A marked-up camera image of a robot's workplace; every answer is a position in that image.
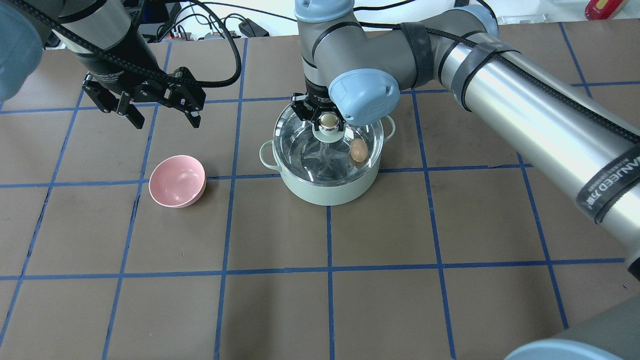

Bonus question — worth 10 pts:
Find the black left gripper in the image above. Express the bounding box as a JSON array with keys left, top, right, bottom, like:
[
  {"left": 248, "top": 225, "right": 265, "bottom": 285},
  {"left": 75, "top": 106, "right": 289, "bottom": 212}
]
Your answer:
[{"left": 75, "top": 30, "right": 206, "bottom": 130}]

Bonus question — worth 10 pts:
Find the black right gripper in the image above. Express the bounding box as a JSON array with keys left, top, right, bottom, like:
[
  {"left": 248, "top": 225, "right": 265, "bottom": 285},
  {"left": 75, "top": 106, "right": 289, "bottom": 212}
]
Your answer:
[{"left": 292, "top": 82, "right": 346, "bottom": 133}]

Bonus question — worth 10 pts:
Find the brown egg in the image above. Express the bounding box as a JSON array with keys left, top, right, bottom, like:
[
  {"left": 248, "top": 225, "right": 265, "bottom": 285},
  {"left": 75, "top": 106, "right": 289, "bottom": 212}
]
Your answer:
[{"left": 349, "top": 138, "right": 370, "bottom": 163}]

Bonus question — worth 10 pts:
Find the glass pot lid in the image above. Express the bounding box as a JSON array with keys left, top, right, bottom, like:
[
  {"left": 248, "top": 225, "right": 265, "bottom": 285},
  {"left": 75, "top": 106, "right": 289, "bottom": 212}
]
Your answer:
[{"left": 272, "top": 105, "right": 396, "bottom": 187}]

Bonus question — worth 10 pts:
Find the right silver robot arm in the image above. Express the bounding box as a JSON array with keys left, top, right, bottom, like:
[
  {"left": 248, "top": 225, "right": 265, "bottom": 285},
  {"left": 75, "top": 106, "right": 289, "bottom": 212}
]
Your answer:
[{"left": 291, "top": 0, "right": 639, "bottom": 278}]

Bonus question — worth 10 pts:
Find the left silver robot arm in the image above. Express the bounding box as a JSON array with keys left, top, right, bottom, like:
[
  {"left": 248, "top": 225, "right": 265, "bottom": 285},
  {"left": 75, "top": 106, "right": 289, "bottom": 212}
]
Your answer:
[{"left": 1, "top": 0, "right": 206, "bottom": 129}]

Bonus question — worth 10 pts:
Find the pale green cooking pot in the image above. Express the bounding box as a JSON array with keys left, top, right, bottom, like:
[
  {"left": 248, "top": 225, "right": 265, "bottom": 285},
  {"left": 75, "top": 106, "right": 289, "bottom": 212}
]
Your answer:
[{"left": 258, "top": 105, "right": 396, "bottom": 207}]

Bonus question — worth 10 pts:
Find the pink plastic bowl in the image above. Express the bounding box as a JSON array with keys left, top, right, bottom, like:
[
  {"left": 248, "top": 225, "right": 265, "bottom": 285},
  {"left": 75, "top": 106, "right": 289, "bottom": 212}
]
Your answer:
[{"left": 148, "top": 155, "right": 207, "bottom": 208}]

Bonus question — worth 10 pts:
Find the black power adapter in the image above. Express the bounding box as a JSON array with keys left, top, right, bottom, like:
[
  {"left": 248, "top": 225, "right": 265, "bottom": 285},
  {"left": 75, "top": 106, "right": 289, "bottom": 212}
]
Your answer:
[{"left": 238, "top": 18, "right": 270, "bottom": 38}]

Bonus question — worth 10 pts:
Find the red object on table edge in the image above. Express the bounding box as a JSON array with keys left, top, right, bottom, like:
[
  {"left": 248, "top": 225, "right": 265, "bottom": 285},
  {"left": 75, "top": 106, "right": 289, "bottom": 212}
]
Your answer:
[{"left": 583, "top": 0, "right": 629, "bottom": 21}]

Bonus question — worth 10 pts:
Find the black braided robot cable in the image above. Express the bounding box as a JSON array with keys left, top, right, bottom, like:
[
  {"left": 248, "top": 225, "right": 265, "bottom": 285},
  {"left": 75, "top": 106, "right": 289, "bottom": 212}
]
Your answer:
[{"left": 5, "top": 0, "right": 243, "bottom": 89}]

